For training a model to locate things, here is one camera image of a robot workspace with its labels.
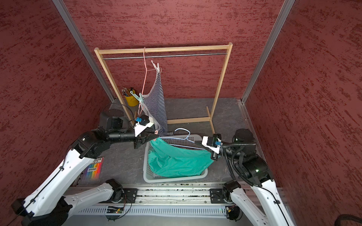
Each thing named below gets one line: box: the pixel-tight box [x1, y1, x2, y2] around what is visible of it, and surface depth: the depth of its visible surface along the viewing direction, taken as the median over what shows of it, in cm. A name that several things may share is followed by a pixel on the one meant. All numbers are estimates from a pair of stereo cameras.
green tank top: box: [148, 137, 215, 178], surface depth 78 cm
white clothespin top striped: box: [150, 59, 161, 76], surface depth 80 cm
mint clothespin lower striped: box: [130, 90, 144, 104], surface depth 61 cm
